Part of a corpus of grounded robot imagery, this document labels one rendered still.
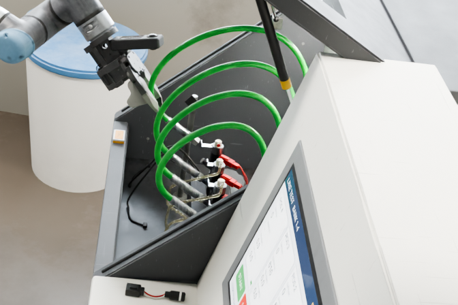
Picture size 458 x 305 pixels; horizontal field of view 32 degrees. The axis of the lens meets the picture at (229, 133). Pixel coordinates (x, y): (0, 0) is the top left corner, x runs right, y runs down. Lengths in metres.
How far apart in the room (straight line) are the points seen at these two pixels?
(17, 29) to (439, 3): 0.95
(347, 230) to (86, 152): 2.42
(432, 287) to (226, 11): 2.75
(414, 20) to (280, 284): 0.77
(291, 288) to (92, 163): 2.33
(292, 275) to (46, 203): 2.36
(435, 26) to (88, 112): 1.83
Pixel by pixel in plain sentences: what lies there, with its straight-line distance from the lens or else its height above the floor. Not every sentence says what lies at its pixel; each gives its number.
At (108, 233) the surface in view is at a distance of 1.89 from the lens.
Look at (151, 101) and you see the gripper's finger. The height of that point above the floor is 1.23.
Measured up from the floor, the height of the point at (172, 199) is 1.11.
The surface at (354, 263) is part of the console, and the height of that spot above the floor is 1.50.
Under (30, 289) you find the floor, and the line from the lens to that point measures 3.12.
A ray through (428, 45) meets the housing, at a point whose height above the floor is 1.50.
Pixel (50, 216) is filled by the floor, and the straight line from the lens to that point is 3.44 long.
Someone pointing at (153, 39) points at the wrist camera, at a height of 1.36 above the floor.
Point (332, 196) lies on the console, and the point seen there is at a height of 1.49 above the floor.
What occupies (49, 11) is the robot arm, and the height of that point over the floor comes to 1.37.
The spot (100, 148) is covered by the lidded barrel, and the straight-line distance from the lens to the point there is 3.44.
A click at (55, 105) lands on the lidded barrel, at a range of 3.33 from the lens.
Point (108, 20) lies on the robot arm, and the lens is 1.85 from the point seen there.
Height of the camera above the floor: 2.16
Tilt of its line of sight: 32 degrees down
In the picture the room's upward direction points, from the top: 10 degrees clockwise
